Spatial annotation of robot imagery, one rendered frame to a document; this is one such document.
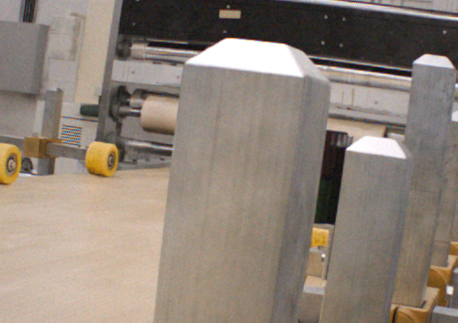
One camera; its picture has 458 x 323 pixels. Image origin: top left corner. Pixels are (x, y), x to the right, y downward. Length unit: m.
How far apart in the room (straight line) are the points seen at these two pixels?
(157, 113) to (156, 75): 0.12
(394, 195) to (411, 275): 0.26
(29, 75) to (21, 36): 0.47
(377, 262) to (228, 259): 0.25
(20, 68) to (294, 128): 10.22
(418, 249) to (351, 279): 0.25
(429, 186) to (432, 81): 0.08
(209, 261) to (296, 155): 0.04
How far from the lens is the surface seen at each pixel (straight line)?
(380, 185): 0.50
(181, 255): 0.26
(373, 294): 0.50
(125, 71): 3.09
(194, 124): 0.26
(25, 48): 10.44
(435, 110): 0.74
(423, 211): 0.75
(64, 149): 2.31
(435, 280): 0.98
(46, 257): 1.13
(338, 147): 0.50
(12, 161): 1.85
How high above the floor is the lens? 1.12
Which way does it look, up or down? 3 degrees down
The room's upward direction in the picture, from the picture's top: 7 degrees clockwise
